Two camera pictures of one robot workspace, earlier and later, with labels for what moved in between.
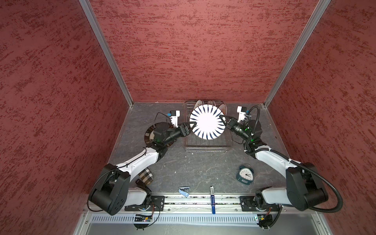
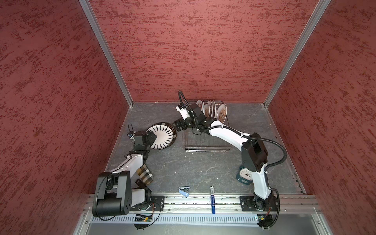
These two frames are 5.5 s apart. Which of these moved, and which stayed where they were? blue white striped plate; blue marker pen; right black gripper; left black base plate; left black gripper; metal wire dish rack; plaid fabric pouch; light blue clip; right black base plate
Moved: right black gripper; blue white striped plate; left black gripper
Stayed: plaid fabric pouch; left black base plate; light blue clip; blue marker pen; metal wire dish rack; right black base plate
